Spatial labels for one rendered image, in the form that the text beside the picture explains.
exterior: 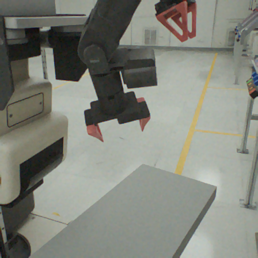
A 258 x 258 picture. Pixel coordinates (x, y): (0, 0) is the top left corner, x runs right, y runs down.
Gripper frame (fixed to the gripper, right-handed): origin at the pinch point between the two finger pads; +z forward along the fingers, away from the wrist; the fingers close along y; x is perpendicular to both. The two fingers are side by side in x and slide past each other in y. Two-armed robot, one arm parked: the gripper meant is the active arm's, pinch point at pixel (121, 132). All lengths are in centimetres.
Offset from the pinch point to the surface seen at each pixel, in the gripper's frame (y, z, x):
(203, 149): 59, 148, 90
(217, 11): 325, 379, 670
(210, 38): 298, 439, 647
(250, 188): 60, 104, 27
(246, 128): 92, 133, 89
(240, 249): 39, 98, -5
